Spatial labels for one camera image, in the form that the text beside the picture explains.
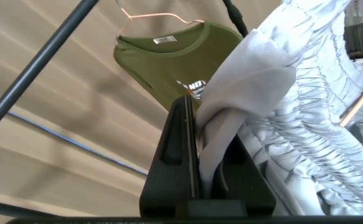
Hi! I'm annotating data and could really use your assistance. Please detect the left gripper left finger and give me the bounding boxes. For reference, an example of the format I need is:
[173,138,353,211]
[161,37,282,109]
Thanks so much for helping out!
[139,95,201,218]

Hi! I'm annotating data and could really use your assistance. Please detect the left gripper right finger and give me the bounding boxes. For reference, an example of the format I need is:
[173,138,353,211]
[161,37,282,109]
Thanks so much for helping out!
[211,133,277,218]

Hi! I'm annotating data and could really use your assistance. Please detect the pale grey shorts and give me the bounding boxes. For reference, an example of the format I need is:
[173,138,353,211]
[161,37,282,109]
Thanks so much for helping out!
[195,0,363,217]

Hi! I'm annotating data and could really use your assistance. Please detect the green long-sleeved shirt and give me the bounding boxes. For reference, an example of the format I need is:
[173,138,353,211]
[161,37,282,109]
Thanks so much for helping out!
[112,21,244,113]

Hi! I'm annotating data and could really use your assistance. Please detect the pink clothes hanger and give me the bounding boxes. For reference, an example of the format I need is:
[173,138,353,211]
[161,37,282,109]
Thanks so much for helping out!
[114,0,205,47]
[339,76,363,128]

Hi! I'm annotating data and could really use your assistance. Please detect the black clothes rack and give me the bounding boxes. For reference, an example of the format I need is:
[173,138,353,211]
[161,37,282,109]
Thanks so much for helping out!
[0,0,250,218]

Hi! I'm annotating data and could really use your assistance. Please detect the beige curtain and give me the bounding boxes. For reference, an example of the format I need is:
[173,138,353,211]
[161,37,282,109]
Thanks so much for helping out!
[0,0,282,218]

